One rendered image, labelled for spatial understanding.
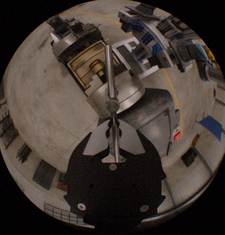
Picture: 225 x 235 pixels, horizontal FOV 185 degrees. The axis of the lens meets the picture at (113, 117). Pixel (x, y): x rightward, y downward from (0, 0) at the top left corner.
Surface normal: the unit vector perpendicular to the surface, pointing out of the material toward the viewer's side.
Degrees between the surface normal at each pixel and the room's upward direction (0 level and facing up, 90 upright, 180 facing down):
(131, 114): 56
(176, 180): 90
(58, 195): 90
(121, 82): 11
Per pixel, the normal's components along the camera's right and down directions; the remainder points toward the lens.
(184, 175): -0.69, -0.64
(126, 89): 0.24, 0.30
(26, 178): 0.73, -0.65
